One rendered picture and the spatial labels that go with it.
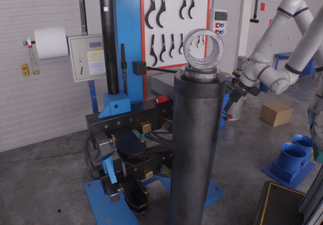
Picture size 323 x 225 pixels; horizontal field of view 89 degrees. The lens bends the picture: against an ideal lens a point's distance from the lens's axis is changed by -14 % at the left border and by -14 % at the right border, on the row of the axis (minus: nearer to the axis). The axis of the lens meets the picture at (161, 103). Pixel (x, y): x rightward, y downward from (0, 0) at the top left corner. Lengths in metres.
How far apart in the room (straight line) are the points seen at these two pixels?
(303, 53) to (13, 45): 2.95
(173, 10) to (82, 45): 2.13
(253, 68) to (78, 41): 1.37
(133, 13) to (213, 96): 0.93
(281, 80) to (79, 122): 2.93
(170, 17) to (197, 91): 2.86
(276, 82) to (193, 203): 0.73
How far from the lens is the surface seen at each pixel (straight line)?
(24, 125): 3.26
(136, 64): 1.38
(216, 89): 0.72
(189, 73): 0.71
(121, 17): 1.40
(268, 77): 0.96
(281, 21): 1.54
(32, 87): 3.04
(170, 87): 1.51
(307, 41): 1.02
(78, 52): 1.76
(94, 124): 1.26
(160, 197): 1.94
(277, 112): 3.64
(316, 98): 1.52
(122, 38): 1.40
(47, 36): 1.72
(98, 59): 1.80
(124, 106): 1.32
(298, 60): 1.04
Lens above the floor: 1.68
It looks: 25 degrees down
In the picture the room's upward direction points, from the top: straight up
